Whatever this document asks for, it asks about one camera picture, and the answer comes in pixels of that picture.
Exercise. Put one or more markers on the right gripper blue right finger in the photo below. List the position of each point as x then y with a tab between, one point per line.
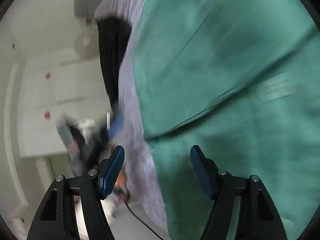
258	216

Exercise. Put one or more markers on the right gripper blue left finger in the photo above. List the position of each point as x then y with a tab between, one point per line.
56	218

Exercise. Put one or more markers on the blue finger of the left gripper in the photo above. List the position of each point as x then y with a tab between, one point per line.
114	125

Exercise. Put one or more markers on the green work jacket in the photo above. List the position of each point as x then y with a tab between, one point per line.
239	78

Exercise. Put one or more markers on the person's left hand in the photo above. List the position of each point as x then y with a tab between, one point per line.
120	192

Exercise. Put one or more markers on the white drawer cabinet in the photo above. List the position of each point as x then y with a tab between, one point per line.
55	84

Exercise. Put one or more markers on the white electric fan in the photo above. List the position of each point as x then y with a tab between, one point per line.
86	45

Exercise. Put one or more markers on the black garment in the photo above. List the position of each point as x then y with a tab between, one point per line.
113	37

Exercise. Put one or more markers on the lavender embossed bedspread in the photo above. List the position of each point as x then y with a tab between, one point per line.
139	166

